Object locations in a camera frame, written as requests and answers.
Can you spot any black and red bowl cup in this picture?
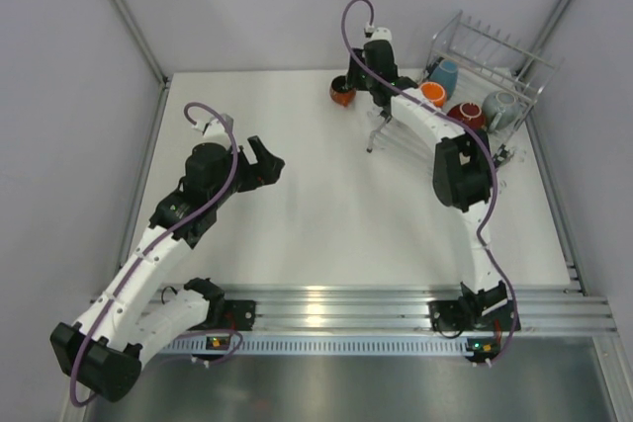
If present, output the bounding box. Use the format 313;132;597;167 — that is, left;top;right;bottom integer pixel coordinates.
329;75;356;107

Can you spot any orange mug black handle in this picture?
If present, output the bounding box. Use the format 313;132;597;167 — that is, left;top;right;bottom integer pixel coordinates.
420;81;447;109

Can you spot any blue ceramic mug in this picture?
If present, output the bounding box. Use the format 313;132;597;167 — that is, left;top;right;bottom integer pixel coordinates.
428;58;459;99

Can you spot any white and red mug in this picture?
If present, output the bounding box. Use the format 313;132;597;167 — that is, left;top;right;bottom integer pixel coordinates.
447;102;486;130

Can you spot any grey ceramic mug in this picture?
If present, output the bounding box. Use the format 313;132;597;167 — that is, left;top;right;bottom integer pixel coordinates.
482;90;520;133

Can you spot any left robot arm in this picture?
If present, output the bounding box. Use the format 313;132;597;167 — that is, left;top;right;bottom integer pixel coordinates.
50;136;285;407

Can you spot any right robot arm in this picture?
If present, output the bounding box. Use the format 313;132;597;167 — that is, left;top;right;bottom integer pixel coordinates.
345;39;513;329

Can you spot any silver metal dish rack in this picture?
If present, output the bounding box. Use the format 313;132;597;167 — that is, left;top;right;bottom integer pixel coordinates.
363;12;560;168

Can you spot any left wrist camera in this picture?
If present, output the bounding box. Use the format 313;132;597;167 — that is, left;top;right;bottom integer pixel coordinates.
192;114;233;147

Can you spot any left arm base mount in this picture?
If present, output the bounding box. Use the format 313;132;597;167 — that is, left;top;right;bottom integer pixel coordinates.
212;299;256;332

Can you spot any slotted cable duct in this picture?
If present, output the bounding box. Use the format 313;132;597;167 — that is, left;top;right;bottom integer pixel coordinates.
162;335;476;357

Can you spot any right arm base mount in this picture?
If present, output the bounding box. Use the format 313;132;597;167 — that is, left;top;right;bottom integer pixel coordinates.
428;300;468;339

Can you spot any aluminium mounting rail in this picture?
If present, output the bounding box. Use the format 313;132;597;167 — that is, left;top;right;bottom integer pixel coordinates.
225;285;616;336

